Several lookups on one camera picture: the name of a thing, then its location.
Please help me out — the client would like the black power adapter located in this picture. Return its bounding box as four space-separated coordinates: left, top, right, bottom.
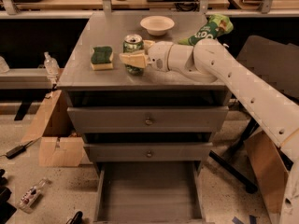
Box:
6 146 26 160

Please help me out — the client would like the left cardboard box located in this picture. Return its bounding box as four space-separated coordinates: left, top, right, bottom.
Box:
22 91 89 167

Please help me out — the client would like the plastic bottle on floor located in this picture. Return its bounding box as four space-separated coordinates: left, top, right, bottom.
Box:
18 177 51 214

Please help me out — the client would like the green chip bag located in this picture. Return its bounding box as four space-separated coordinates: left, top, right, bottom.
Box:
178 14 234 46

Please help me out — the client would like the green yellow sponge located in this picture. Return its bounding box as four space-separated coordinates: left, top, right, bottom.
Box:
91 46 113 70

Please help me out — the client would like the cardboard box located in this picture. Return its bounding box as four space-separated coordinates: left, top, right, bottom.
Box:
245 129 288 214
22 91 89 167

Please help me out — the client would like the black folding table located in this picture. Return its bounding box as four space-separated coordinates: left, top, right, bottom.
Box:
204 36 299 189

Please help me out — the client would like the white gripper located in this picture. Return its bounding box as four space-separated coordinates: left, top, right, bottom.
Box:
120 40 173 72

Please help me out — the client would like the right cardboard box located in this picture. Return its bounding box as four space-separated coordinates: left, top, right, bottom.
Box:
245 129 288 214

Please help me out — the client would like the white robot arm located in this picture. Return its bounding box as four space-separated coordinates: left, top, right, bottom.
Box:
120 39 299 224

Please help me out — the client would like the grey middle drawer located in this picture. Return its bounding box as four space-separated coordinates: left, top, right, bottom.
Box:
84 143 212 162

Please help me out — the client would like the grey top drawer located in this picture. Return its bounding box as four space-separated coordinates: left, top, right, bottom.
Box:
67 106 228 133

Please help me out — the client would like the clear plastic bottle on shelf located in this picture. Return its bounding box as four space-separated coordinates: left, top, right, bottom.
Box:
44 52 59 76

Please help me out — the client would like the green soda can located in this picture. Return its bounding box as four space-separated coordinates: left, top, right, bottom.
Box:
123 34 144 76

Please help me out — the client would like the grey open bottom drawer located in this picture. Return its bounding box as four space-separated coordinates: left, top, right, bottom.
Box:
93 161 206 224

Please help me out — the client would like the grey drawer cabinet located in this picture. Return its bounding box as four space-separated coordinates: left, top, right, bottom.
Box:
56 10 240 224

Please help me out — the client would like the white bowl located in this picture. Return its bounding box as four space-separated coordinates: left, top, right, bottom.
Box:
140 16 175 36

